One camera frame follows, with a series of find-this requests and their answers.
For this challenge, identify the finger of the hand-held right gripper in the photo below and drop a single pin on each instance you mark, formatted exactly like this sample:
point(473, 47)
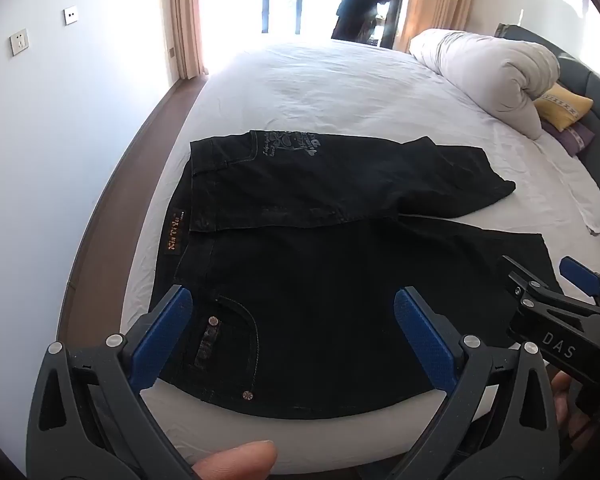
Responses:
point(582, 272)
point(530, 290)

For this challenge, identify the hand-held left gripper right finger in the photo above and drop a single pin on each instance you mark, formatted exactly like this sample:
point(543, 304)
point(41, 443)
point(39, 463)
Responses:
point(425, 340)

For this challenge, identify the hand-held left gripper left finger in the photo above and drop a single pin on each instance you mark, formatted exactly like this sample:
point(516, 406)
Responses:
point(160, 340)

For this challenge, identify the black denim pants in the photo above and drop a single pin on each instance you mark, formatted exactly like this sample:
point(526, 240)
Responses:
point(305, 270)

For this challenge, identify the person's right hand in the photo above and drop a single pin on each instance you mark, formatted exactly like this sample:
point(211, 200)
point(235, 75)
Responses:
point(564, 400)

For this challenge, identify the person's left hand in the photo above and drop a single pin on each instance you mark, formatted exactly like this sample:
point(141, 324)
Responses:
point(235, 462)

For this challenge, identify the white flat cloth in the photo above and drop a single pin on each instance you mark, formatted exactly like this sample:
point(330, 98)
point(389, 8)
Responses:
point(592, 205)

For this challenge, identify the purple pillow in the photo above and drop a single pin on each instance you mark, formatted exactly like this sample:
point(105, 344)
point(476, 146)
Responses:
point(572, 137)

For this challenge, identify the yellow patterned pillow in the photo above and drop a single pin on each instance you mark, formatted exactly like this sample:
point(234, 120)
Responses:
point(562, 107)

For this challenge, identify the rolled white duvet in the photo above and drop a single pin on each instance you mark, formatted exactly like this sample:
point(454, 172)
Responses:
point(480, 70)

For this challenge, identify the bed with white sheet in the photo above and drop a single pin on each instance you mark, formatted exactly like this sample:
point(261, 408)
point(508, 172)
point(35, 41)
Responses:
point(330, 85)

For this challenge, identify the white wall socket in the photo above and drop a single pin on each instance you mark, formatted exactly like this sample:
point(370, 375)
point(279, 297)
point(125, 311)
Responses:
point(20, 42)

